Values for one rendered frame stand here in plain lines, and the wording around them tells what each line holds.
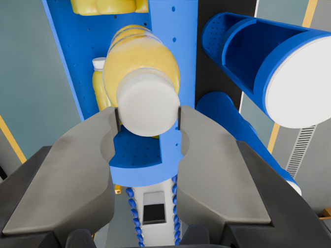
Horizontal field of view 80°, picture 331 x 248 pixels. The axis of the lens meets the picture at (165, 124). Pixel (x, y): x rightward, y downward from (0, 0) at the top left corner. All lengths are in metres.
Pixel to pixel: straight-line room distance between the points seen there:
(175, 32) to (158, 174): 0.29
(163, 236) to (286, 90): 1.01
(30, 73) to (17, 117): 0.45
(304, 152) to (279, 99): 1.98
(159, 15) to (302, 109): 0.54
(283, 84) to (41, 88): 1.68
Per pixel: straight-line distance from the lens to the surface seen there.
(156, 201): 0.96
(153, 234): 1.29
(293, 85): 0.67
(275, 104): 0.67
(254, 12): 1.54
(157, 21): 0.32
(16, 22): 1.79
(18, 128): 2.19
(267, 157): 1.01
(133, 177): 0.46
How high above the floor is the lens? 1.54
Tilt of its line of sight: 57 degrees down
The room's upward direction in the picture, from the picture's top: 173 degrees clockwise
